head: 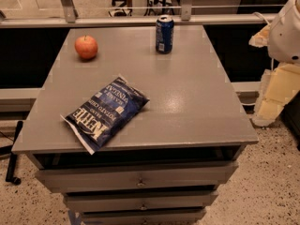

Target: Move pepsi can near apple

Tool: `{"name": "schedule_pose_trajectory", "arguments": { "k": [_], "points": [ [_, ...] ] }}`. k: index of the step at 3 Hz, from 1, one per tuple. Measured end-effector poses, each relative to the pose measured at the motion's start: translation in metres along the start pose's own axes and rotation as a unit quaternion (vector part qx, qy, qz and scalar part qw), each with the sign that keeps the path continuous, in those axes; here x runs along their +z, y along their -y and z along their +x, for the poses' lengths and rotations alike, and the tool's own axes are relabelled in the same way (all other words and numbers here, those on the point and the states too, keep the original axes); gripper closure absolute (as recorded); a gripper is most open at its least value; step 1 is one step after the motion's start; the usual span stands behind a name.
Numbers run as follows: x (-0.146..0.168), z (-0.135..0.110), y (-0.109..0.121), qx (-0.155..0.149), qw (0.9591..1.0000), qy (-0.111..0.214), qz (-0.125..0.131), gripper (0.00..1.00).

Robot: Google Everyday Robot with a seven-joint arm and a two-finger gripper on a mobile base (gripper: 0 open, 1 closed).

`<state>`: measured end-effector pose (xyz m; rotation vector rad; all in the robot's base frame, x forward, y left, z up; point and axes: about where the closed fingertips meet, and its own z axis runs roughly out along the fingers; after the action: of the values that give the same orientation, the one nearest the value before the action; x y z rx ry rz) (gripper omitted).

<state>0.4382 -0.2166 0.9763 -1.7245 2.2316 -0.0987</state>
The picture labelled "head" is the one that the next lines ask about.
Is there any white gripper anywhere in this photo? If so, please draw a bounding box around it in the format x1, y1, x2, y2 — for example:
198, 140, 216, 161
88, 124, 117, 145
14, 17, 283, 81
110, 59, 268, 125
248, 24, 300, 127

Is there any blue pepsi can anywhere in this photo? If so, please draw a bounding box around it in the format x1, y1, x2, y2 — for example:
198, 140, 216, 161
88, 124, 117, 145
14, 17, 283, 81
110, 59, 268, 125
156, 15, 174, 53

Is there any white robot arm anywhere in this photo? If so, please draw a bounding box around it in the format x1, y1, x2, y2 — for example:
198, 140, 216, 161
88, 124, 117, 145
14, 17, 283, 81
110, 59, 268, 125
248, 0, 300, 127

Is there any red apple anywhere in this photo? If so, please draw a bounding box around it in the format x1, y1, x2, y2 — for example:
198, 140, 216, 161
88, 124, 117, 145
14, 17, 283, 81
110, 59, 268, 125
74, 36, 98, 60

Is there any grey drawer cabinet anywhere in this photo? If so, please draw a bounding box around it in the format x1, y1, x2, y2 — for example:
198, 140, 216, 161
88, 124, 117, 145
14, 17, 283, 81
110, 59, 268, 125
14, 25, 258, 225

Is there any middle grey drawer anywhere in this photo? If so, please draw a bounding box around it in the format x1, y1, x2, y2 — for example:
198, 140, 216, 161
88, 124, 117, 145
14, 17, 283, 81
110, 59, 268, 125
65, 190, 218, 212

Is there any grey drawer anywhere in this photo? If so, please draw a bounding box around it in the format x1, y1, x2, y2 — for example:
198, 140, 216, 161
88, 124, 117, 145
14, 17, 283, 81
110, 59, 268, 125
82, 208, 206, 225
36, 161, 238, 193
65, 190, 218, 212

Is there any bottom grey drawer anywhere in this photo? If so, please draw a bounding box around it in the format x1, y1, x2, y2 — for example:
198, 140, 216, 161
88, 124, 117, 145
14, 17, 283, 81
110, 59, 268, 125
82, 208, 206, 225

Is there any blue kettle chips bag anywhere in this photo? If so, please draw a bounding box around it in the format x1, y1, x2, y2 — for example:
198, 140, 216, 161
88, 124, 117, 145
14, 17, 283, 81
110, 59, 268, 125
63, 76, 149, 155

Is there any grey metal railing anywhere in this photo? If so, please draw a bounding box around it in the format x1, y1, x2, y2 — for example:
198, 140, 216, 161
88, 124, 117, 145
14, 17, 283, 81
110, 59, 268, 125
0, 0, 286, 28

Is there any top grey drawer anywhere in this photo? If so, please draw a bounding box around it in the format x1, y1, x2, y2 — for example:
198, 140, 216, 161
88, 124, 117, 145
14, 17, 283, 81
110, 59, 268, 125
36, 161, 238, 193

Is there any black pole on floor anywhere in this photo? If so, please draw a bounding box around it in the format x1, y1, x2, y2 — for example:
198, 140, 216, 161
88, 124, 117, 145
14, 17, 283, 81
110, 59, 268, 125
6, 121, 23, 186

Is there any white cable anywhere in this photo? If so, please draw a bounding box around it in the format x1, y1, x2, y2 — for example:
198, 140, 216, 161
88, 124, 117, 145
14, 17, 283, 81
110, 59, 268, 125
240, 11, 276, 107

